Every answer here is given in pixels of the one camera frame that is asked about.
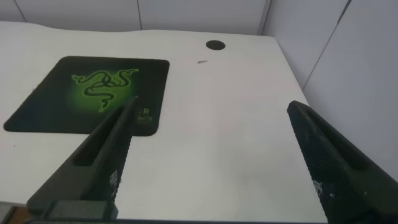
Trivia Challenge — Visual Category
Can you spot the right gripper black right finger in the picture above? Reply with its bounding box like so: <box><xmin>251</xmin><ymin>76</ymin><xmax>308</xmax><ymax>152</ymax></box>
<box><xmin>286</xmin><ymin>100</ymin><xmax>398</xmax><ymax>224</ymax></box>

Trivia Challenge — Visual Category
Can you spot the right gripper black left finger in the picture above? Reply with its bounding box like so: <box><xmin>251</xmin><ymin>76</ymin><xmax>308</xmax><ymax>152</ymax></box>
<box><xmin>26</xmin><ymin>95</ymin><xmax>139</xmax><ymax>215</ymax></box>

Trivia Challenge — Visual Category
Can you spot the black green snake-logo mouse pad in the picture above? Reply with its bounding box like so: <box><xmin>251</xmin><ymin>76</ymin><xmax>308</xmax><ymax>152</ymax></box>
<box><xmin>2</xmin><ymin>55</ymin><xmax>170</xmax><ymax>138</ymax></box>

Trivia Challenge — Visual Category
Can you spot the black round cable grommet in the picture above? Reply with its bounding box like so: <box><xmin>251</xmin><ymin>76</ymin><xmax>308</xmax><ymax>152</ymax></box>
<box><xmin>205</xmin><ymin>39</ymin><xmax>226</xmax><ymax>51</ymax></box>

